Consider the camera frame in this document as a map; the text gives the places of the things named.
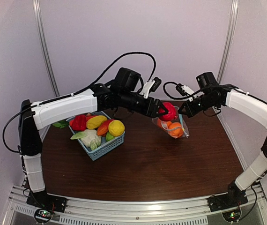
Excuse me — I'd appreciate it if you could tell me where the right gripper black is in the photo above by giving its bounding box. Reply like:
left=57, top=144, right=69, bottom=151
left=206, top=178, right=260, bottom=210
left=178, top=92, right=218, bottom=118

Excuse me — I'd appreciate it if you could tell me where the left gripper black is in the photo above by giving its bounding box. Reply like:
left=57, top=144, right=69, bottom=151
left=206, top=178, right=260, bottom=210
left=119, top=90, right=168, bottom=118

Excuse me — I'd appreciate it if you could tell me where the red apple toy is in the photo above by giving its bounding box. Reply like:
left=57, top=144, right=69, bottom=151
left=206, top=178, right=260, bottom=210
left=159, top=102, right=177, bottom=121

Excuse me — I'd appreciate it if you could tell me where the clear zip top bag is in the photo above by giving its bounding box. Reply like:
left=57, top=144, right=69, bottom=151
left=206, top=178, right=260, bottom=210
left=152, top=106, right=190, bottom=139

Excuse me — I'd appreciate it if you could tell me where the orange fruit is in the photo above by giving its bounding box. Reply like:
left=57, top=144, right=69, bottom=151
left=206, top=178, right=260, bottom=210
left=157, top=119, right=172, bottom=129
left=168, top=122, right=184, bottom=138

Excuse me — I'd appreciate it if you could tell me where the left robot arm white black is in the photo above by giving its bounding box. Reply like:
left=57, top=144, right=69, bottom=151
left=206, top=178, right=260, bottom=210
left=18, top=68, right=169, bottom=208

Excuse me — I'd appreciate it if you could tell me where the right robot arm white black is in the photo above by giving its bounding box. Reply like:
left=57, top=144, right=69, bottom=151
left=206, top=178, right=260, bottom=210
left=176, top=72, right=267, bottom=207

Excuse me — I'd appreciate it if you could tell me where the yellow lemon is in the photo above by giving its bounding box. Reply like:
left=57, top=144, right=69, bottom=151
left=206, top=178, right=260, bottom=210
left=108, top=120, right=125, bottom=137

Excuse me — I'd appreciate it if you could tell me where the green fruit in basket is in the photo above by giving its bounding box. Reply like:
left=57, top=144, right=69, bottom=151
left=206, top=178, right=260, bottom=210
left=105, top=132, right=115, bottom=142

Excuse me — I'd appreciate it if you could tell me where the light blue plastic basket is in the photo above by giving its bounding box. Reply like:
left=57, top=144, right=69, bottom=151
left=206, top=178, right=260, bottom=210
left=66, top=111, right=125, bottom=161

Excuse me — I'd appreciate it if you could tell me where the yellow banana toy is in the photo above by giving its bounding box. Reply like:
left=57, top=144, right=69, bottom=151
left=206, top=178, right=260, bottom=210
left=86, top=115, right=107, bottom=129

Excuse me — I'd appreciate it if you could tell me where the pale cabbage toy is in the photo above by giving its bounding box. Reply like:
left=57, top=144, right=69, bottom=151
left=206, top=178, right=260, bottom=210
left=70, top=129, right=101, bottom=150

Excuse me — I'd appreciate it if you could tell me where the red bell pepper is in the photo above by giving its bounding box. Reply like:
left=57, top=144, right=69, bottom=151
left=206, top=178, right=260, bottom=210
left=69, top=115, right=86, bottom=131

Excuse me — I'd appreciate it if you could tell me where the green leafy vegetable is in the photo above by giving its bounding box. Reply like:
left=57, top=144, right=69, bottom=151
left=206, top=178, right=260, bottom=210
left=52, top=120, right=69, bottom=129

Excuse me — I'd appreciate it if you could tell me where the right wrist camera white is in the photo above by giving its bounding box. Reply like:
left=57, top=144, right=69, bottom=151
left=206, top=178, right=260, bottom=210
left=176, top=83, right=194, bottom=97

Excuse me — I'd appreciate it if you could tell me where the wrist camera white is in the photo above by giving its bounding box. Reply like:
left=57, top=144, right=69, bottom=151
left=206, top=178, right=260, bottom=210
left=140, top=77, right=162, bottom=98
left=176, top=83, right=194, bottom=97

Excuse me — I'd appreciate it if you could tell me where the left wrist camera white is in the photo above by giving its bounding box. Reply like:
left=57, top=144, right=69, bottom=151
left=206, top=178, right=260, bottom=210
left=140, top=77, right=162, bottom=98

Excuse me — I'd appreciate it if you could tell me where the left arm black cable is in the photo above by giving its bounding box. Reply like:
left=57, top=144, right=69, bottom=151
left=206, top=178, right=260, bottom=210
left=72, top=52, right=156, bottom=97

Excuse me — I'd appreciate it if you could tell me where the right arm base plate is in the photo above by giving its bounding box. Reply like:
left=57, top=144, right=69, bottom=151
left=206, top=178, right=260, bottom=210
left=207, top=193, right=248, bottom=212

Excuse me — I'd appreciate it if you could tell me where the aluminium front rail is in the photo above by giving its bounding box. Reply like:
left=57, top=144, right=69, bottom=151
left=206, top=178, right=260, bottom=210
left=1, top=185, right=267, bottom=225

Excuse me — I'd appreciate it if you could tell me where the right aluminium frame post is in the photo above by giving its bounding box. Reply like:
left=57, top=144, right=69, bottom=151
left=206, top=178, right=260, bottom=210
left=216, top=0, right=239, bottom=83

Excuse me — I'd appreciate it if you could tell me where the aluminium frame post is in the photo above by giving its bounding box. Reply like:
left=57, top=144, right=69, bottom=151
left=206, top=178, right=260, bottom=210
left=216, top=0, right=239, bottom=83
left=32, top=0, right=63, bottom=104

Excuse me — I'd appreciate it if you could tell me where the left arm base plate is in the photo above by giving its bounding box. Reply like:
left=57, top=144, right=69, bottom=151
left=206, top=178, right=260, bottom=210
left=26, top=192, right=67, bottom=213

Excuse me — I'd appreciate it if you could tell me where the left aluminium frame post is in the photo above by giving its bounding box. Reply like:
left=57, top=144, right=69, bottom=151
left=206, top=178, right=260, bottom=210
left=32, top=0, right=63, bottom=104

